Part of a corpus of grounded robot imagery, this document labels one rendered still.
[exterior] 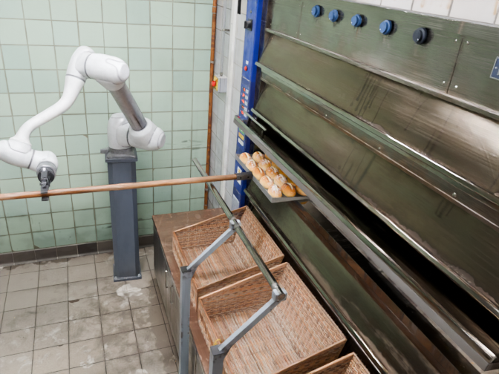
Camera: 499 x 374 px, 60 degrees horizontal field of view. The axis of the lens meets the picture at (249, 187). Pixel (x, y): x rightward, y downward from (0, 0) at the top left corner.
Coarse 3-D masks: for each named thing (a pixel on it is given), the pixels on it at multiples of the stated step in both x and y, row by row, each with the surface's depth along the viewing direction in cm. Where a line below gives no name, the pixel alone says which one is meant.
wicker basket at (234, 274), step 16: (240, 208) 270; (208, 224) 266; (224, 224) 271; (256, 224) 256; (176, 240) 252; (208, 240) 272; (240, 240) 272; (256, 240) 253; (272, 240) 238; (176, 256) 258; (192, 256) 263; (224, 256) 266; (240, 256) 267; (272, 256) 237; (208, 272) 250; (224, 272) 252; (240, 272) 221; (256, 272) 226; (192, 288) 224; (208, 288) 218
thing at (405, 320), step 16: (304, 208) 207; (320, 224) 194; (336, 240) 183; (352, 256) 174; (368, 272) 165; (384, 288) 157; (400, 304) 150; (400, 320) 148; (416, 320) 144; (416, 336) 142; (432, 336) 138; (432, 352) 136; (448, 352) 132; (448, 368) 130; (464, 368) 127
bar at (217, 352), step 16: (192, 160) 250; (208, 176) 231; (224, 208) 202; (240, 224) 192; (224, 240) 194; (208, 256) 194; (256, 256) 170; (192, 272) 196; (272, 288) 155; (272, 304) 153; (256, 320) 154; (240, 336) 154; (224, 352) 156
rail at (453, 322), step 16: (320, 192) 166; (336, 208) 156; (352, 224) 146; (368, 240) 138; (384, 256) 131; (400, 272) 125; (416, 288) 119; (432, 304) 114; (448, 320) 109; (464, 336) 105; (480, 352) 101
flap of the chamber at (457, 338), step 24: (288, 144) 224; (312, 168) 196; (336, 192) 176; (360, 216) 160; (360, 240) 141; (384, 240) 145; (384, 264) 131; (408, 264) 134; (432, 264) 138; (408, 288) 122; (432, 288) 124; (456, 288) 127; (432, 312) 114; (456, 312) 115; (480, 312) 118; (456, 336) 107; (480, 336) 108; (480, 360) 101
